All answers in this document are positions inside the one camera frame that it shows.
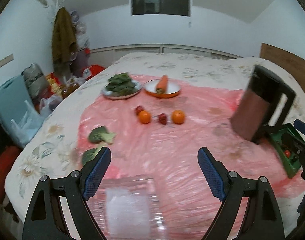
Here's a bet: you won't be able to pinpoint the green box lid tray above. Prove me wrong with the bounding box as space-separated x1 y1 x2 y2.
267 123 305 178

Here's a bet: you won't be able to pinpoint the bok choy piece upper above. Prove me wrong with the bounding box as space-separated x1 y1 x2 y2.
88 126 116 144

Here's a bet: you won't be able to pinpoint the grey shopping bag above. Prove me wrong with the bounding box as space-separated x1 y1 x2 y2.
21 63 49 99

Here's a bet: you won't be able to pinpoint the red yellow snack boxes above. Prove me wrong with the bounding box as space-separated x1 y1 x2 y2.
45 73 63 97

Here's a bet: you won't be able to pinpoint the bok choy piece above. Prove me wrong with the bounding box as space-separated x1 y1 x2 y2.
88 126 116 144
81 142 106 166

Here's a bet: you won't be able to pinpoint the white coat rack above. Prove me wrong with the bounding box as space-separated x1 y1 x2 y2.
52 0 66 15

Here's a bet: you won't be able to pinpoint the wooden headboard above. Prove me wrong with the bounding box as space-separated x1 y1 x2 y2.
260 43 305 82

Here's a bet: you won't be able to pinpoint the orange oval dish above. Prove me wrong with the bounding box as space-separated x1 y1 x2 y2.
143 79 181 99

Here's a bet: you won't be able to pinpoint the floral bed quilt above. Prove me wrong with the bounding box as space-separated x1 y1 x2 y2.
5 52 305 221

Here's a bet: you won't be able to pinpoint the pile of green leaves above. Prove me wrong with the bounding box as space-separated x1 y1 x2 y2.
106 73 136 96

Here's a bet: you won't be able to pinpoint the purple storage bin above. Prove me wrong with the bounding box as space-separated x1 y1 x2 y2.
71 48 90 77

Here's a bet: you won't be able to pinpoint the clear plastic container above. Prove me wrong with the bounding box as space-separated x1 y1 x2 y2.
87 175 168 239

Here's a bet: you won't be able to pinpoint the red apple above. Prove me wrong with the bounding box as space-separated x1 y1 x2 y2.
158 113 167 125
135 106 144 115
284 150 291 158

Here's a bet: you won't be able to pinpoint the light blue plastic bin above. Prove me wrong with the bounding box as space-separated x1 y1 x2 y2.
0 75 32 147

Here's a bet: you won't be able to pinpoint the olive green hanging coat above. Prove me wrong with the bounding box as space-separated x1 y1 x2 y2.
52 7 78 73

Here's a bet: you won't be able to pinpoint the white plastic bag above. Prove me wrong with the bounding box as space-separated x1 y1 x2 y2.
10 100 45 148

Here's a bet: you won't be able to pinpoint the small orange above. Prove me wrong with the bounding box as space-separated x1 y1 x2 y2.
138 110 151 124

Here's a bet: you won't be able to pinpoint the black copper electric kettle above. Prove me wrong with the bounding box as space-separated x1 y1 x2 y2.
230 65 296 143

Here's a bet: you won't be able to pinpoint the orange carrot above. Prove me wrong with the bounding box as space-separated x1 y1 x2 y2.
155 75 168 94

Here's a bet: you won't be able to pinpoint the white plate with greens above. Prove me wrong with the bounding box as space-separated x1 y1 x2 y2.
101 80 142 98

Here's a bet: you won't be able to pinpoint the bok choy piece lower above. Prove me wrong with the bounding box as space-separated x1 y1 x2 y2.
81 142 106 166

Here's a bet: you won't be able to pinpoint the pink plastic sheet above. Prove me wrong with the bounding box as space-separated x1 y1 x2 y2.
77 82 305 239

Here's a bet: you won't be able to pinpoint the wall switch panel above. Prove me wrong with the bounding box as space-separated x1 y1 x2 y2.
0 54 14 68

